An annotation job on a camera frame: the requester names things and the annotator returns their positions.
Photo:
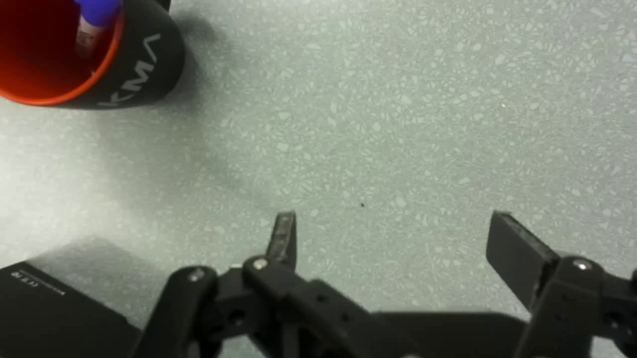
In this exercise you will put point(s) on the black box on table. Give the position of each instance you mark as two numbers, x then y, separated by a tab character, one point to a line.
39	316

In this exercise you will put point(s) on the black mug orange inside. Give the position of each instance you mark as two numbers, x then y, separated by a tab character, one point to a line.
135	61

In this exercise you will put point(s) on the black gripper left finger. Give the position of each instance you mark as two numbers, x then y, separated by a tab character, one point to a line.
262	300

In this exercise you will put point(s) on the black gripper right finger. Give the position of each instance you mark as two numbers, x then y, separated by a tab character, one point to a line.
569	298

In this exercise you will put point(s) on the white marker blue cap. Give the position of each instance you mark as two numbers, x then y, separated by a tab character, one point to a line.
93	18

